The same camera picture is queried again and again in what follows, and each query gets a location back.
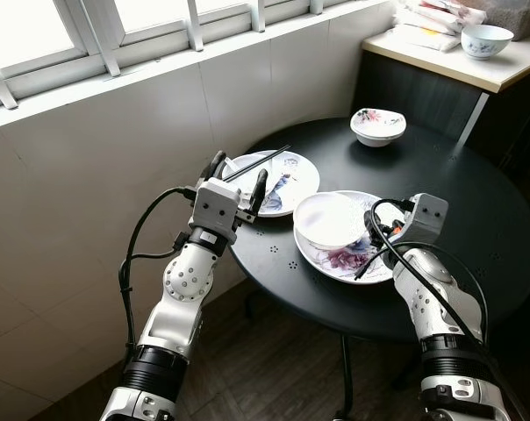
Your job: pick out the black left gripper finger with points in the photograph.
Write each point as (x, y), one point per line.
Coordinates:
(259, 191)
(216, 167)

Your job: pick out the black chopstick silver tip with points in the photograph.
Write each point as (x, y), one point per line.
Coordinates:
(247, 169)
(265, 160)

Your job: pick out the blue floral white plate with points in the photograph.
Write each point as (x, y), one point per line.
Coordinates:
(291, 189)

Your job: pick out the plain white bowl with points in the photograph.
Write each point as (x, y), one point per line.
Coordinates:
(331, 219)

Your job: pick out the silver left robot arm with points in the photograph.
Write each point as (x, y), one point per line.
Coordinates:
(186, 281)

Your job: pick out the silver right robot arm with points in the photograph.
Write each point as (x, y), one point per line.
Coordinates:
(427, 298)

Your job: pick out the white ceramic spoon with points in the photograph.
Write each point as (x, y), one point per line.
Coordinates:
(233, 163)

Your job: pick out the large purple floral plate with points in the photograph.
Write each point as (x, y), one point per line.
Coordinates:
(335, 261)

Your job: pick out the black round metal table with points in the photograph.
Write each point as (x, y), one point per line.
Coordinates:
(476, 219)

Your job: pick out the small pink floral bowl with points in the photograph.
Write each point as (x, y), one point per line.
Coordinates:
(377, 124)

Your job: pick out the dark cabinet with beige top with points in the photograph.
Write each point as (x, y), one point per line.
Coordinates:
(423, 96)

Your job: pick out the white barred window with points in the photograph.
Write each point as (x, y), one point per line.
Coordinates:
(98, 53)

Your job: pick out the white pink plastic packet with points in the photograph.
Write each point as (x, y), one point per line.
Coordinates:
(432, 26)

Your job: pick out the white bowl with blue pattern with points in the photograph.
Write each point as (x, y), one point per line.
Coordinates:
(487, 42)

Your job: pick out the grey bag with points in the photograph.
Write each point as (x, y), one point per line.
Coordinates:
(519, 16)

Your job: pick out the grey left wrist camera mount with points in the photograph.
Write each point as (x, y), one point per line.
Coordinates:
(214, 206)

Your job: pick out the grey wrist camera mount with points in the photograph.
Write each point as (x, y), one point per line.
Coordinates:
(214, 206)
(429, 219)

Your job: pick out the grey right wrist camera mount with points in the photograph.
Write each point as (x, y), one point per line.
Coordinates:
(429, 219)

